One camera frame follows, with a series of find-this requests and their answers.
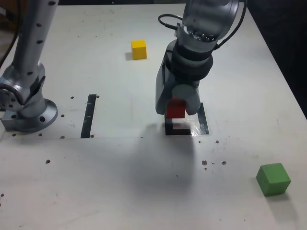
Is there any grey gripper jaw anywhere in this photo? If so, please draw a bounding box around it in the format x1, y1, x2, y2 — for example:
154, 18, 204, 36
171, 83, 201, 115
155, 50, 178, 115

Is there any red cube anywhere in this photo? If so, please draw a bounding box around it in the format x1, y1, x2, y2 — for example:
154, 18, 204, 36
165, 96, 187, 119

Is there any yellow cube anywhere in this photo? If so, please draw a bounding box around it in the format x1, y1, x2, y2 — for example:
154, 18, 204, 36
130, 39, 147, 61

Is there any green cube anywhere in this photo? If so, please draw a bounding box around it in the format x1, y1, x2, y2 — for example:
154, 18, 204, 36
256, 162, 291, 197

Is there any black tape square outline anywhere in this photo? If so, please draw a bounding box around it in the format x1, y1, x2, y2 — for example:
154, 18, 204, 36
164, 102, 210, 137

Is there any black tape strip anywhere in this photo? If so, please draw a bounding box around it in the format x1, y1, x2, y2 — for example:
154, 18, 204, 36
80, 94, 96, 139

